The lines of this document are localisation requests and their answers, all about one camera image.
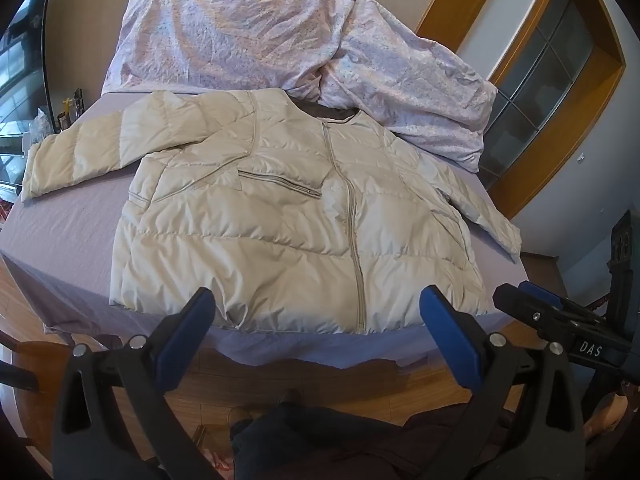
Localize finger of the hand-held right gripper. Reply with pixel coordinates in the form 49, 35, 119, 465
517, 281, 608, 317
492, 284, 583, 335

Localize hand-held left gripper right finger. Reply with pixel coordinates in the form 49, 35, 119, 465
419, 285, 586, 480

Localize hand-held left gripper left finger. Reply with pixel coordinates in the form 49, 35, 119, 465
52, 287, 236, 480

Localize cream puffer jacket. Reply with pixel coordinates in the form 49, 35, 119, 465
20, 87, 523, 336

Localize person's right hand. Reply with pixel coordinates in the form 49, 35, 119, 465
584, 394, 632, 447

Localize bed with lilac sheet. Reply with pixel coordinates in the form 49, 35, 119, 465
0, 91, 568, 368

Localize person's legs in dark trousers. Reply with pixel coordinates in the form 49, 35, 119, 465
227, 389, 506, 480

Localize wooden framed glass cabinet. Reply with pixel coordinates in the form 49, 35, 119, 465
414, 0, 627, 220

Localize clear plastic bag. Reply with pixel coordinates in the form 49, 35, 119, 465
29, 106, 55, 148

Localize small bottles on side table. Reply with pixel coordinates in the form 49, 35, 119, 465
56, 88, 86, 128

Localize dark glass window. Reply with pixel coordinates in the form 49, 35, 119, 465
0, 0, 57, 187

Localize lilac floral quilt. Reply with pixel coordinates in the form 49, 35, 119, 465
100, 0, 499, 175

